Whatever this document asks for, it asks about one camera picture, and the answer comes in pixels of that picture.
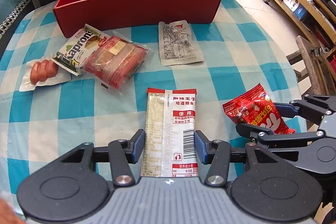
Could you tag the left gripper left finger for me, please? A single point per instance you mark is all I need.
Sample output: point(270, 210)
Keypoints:
point(122, 153)

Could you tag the white vacuum snack pouch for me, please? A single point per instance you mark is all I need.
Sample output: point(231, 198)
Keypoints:
point(176, 45)

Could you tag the white red spicy strip packet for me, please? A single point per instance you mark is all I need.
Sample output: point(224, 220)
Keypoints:
point(170, 124)

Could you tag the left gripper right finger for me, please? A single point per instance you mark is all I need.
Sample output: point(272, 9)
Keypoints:
point(216, 154)

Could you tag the green white Kapron wafer packet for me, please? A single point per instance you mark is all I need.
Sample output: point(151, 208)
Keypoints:
point(78, 49)

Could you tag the red shiny snack packet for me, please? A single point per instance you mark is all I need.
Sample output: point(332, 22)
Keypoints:
point(255, 107)

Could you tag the red clear-wrapped pastry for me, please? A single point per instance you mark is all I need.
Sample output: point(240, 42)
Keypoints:
point(115, 62)

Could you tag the vacuum-packed sausages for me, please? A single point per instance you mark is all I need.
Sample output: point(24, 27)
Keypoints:
point(43, 72)

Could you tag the wooden chair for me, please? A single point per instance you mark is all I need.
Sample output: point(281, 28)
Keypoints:
point(319, 73)

